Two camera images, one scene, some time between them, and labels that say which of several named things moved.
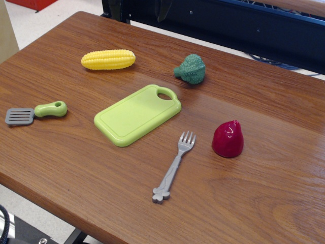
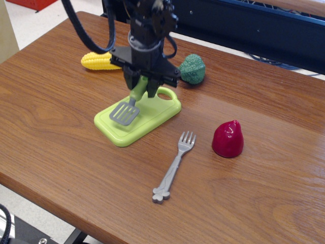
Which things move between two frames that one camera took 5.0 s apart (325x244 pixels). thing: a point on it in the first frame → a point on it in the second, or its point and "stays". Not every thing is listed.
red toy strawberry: (228, 140) stays
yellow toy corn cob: (109, 59) stays
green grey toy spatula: (25, 116) → (125, 113)
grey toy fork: (162, 192) stays
